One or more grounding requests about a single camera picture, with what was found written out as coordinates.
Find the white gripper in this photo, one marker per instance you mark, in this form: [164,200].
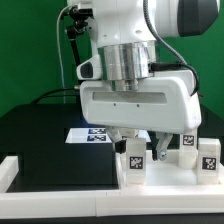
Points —
[162,103]

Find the white square table top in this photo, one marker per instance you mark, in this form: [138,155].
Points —
[163,173]

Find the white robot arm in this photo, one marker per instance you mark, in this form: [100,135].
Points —
[124,85]

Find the white sheet with fiducial markers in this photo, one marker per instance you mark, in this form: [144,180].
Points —
[87,135]

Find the white front obstacle bar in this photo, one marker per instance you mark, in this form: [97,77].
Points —
[146,201]

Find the white obstacle bar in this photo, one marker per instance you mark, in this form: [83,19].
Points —
[8,171]
[146,201]

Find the white left obstacle bar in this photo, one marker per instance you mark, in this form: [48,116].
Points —
[8,171]

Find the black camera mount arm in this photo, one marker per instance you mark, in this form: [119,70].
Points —
[75,36]

